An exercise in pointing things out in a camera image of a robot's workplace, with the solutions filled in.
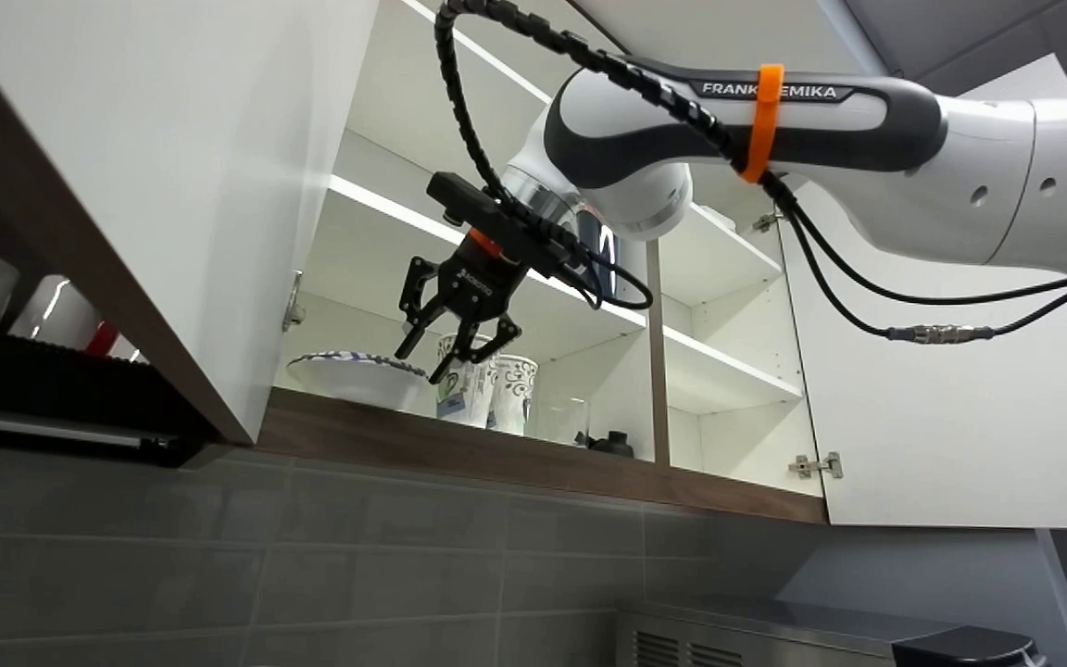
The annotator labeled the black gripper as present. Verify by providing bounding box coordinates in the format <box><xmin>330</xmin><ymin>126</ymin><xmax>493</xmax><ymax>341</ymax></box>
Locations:
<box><xmin>397</xmin><ymin>229</ymin><xmax>524</xmax><ymax>386</ymax></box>

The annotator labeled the orange strap on arm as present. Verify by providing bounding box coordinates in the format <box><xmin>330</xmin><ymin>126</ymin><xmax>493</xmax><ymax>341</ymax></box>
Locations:
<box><xmin>736</xmin><ymin>61</ymin><xmax>790</xmax><ymax>186</ymax></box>

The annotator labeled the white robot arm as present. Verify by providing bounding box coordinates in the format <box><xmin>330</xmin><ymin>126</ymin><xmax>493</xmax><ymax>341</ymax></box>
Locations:
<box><xmin>401</xmin><ymin>63</ymin><xmax>1067</xmax><ymax>365</ymax></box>

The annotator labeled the dark blue tumbler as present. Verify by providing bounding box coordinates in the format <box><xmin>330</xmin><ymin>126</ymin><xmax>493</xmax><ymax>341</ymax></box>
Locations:
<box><xmin>574</xmin><ymin>207</ymin><xmax>619</xmax><ymax>300</ymax></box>

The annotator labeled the small black object on shelf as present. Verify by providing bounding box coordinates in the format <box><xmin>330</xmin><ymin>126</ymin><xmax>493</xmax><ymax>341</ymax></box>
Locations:
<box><xmin>574</xmin><ymin>430</ymin><xmax>632</xmax><ymax>460</ymax></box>

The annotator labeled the blue patterned paper bowl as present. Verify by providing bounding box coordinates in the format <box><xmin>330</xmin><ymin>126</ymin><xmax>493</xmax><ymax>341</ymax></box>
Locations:
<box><xmin>285</xmin><ymin>352</ymin><xmax>424</xmax><ymax>410</ymax></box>

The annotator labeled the white red mug right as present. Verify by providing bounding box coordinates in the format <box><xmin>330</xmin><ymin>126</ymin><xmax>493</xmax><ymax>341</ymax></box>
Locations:
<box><xmin>6</xmin><ymin>273</ymin><xmax>139</xmax><ymax>365</ymax></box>

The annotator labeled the cabinet door hinge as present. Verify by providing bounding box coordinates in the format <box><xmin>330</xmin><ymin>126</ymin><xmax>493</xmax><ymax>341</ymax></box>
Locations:
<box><xmin>790</xmin><ymin>454</ymin><xmax>843</xmax><ymax>477</ymax></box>

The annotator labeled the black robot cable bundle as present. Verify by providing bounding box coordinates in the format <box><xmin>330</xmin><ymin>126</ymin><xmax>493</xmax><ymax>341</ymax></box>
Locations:
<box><xmin>428</xmin><ymin>0</ymin><xmax>1067</xmax><ymax>350</ymax></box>

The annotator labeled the white cabinet door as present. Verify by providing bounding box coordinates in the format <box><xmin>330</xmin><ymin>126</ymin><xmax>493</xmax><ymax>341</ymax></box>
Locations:
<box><xmin>770</xmin><ymin>53</ymin><xmax>1067</xmax><ymax>533</ymax></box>

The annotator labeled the white upper cabinet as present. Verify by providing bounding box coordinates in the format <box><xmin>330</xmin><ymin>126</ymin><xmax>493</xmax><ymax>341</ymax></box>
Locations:
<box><xmin>258</xmin><ymin>0</ymin><xmax>828</xmax><ymax>521</ymax></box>

